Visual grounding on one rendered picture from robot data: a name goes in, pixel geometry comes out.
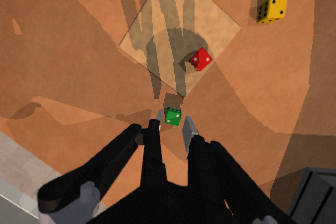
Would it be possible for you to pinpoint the tan mat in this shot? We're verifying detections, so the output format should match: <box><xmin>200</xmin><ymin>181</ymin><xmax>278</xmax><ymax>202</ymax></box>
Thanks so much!
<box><xmin>119</xmin><ymin>0</ymin><xmax>241</xmax><ymax>98</ymax></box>

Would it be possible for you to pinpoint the green die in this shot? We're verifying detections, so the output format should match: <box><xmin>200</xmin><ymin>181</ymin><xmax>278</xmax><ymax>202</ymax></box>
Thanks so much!
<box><xmin>165</xmin><ymin>107</ymin><xmax>182</xmax><ymax>126</ymax></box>

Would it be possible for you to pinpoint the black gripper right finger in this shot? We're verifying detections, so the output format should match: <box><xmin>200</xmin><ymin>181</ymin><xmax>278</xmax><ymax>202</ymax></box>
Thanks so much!
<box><xmin>182</xmin><ymin>116</ymin><xmax>297</xmax><ymax>224</ymax></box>

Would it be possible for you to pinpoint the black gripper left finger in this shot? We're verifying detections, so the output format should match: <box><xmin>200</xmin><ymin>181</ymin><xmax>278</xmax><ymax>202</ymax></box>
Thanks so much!
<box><xmin>37</xmin><ymin>109</ymin><xmax>174</xmax><ymax>224</ymax></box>

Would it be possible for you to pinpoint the red die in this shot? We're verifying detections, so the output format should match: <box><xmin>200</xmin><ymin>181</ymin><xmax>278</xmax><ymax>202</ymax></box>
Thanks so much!
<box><xmin>188</xmin><ymin>47</ymin><xmax>212</xmax><ymax>71</ymax></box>

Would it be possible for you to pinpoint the yellow die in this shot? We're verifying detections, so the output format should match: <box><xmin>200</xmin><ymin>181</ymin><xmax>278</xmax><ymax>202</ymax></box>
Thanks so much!
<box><xmin>258</xmin><ymin>0</ymin><xmax>287</xmax><ymax>23</ymax></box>

